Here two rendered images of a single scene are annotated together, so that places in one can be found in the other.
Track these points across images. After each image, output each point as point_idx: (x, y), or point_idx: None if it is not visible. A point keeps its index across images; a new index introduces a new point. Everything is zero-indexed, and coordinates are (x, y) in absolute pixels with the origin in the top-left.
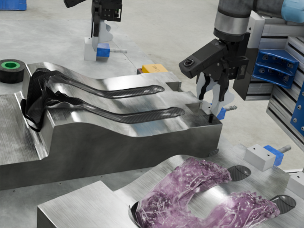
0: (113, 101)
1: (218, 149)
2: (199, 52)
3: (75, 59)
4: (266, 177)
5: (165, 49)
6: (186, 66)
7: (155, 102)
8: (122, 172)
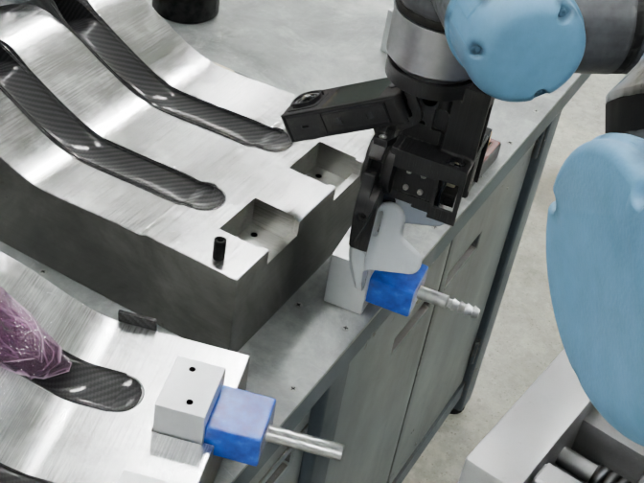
0: (144, 109)
1: (153, 321)
2: (354, 87)
3: (364, 40)
4: (134, 445)
5: None
6: (290, 103)
7: (211, 158)
8: (13, 249)
